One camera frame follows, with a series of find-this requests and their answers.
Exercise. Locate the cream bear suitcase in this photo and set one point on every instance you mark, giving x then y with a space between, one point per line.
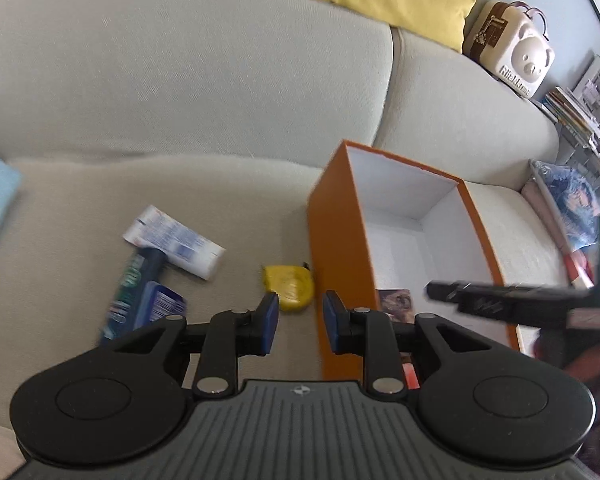
510 55

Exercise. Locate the beige sofa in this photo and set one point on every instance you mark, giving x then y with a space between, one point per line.
205 90

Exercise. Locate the dark blue tube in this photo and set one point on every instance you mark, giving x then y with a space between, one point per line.
130 290

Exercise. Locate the stack of books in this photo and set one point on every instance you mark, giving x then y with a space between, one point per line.
575 110

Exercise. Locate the clear plastic box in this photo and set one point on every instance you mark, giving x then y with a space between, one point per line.
395 304

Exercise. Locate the white blue-print tube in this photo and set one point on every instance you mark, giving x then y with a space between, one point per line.
175 242

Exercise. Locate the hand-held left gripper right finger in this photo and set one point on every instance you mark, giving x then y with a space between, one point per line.
334 322

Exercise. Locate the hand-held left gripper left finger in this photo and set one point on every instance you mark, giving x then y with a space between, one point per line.
269 321

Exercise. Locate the blue patterned cushion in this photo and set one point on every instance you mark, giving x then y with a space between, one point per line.
567 200

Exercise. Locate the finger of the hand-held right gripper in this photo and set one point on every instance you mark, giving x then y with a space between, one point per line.
495 297

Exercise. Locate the orange cardboard box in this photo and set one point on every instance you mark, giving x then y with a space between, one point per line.
410 240

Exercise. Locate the pink cushion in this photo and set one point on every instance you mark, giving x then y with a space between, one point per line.
540 200

